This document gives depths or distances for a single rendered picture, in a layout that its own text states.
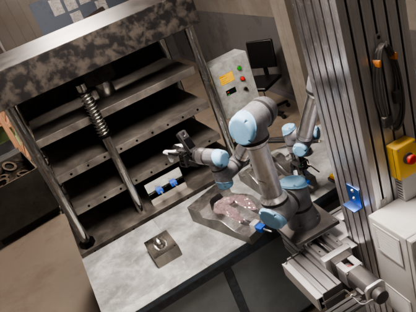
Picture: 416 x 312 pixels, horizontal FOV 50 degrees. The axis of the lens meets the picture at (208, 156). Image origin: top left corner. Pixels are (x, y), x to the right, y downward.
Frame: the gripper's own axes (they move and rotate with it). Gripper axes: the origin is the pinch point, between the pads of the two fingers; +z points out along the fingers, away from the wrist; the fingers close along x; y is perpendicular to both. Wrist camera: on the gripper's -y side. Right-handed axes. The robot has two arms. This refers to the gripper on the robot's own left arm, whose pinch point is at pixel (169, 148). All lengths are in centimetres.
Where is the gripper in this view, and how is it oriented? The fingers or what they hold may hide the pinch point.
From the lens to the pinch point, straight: 217.3
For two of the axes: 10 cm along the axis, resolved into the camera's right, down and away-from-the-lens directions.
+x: 6.6, -4.2, 6.2
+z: -7.1, -0.9, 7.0
